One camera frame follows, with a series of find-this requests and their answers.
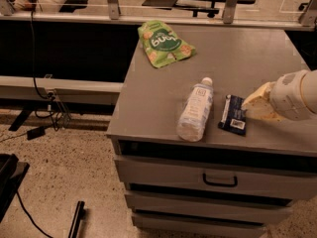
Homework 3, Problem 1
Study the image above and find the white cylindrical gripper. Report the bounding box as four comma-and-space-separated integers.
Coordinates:
242, 70, 312, 121

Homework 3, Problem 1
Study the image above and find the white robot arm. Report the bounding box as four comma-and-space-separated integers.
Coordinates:
242, 70, 317, 121

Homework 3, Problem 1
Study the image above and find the clear plastic water bottle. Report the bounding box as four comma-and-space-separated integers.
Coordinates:
176, 77, 213, 142

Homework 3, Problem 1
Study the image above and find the grey metal railing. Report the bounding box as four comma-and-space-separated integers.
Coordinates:
0, 0, 316, 31

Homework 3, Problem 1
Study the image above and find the green snack pouch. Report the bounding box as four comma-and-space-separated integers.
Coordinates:
138, 20, 196, 68

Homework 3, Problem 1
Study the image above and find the black power adapter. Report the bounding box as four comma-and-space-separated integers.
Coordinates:
27, 126, 46, 140

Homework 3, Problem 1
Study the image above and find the black metal floor bar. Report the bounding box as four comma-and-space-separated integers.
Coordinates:
68, 201, 85, 238

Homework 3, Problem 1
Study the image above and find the black chair base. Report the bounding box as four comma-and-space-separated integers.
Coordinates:
0, 154, 30, 222

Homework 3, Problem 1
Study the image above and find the black drawer handle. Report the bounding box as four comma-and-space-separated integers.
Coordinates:
202, 174, 238, 187

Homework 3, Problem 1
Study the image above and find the black hanging power cable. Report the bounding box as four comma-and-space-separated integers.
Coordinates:
28, 11, 72, 132

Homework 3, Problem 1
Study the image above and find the black floor cable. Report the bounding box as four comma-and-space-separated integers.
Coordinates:
15, 190, 53, 238

